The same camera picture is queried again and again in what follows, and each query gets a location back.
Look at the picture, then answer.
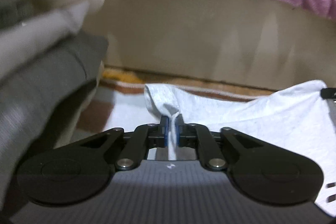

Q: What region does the light grey cat-face t-shirt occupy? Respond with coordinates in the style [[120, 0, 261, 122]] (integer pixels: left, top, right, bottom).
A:
[[144, 80, 335, 216]]

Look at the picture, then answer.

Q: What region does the checkered pastel floor rug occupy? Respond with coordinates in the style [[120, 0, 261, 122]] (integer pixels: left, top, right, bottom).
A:
[[55, 68, 272, 143]]

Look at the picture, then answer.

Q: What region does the off-white bottom folded garment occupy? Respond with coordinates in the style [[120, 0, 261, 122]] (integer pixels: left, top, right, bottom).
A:
[[53, 61, 104, 148]]

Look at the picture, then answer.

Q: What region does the beige bed base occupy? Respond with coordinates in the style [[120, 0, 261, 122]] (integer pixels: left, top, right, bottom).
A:
[[83, 0, 335, 90]]

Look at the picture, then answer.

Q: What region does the grey fleece folded garment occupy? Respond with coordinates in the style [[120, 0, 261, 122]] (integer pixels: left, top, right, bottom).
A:
[[0, 31, 109, 204]]

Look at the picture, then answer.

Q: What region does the white folded garment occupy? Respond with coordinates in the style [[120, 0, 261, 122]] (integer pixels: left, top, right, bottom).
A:
[[1, 1, 89, 79]]

